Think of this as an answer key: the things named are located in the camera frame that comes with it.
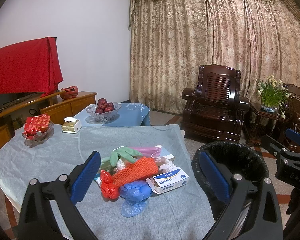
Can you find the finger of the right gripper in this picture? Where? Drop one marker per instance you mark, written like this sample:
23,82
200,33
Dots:
277,149
293,135

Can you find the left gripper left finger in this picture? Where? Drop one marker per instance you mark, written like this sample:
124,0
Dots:
37,220

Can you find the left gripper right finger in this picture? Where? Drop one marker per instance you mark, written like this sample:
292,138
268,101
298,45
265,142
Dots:
252,210

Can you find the red plastic bag scrap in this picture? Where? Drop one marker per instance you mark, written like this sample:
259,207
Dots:
108,189

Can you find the blue plastic glove bundle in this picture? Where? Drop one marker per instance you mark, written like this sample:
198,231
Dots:
135,195

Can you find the green rubber glove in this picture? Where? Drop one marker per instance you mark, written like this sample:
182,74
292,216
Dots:
110,162

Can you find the alcohol wipes box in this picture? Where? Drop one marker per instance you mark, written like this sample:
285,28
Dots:
168,181

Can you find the white tissue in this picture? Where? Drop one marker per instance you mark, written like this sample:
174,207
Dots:
163,164

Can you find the pink face mask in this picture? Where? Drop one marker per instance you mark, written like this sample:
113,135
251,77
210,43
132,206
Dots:
149,152

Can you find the black lined trash bin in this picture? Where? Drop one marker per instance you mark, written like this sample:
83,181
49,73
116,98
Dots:
237,158

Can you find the dark wooden side table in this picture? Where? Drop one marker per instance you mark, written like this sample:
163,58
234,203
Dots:
258,123

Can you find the potted narcissus plant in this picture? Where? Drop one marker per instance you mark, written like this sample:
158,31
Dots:
273,94

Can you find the dark wooden armchair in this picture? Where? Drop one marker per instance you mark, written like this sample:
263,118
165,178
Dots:
214,108

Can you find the small glass dish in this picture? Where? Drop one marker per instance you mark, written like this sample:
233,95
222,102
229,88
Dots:
39,136

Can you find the grey-blue tablecloth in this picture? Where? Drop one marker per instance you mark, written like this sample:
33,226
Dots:
74,160

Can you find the red snack packet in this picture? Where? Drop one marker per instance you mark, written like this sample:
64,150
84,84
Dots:
39,123

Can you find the tissue box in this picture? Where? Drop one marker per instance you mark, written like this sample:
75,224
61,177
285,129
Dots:
71,125

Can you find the wooden tv cabinet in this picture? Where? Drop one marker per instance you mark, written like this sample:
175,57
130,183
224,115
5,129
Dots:
54,106

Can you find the television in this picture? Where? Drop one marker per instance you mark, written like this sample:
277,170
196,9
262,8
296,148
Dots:
9,99

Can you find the glass fruit bowl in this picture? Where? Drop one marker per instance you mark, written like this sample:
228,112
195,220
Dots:
105,116

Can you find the red apples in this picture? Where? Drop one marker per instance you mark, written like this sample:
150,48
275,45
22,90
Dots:
103,106

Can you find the blue embroidered table cover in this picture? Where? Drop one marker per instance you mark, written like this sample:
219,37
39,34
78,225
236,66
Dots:
130,114

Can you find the red cloth cover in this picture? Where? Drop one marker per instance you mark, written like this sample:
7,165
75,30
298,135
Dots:
30,66

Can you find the beige patterned curtain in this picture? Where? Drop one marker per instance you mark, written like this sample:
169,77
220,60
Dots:
171,39

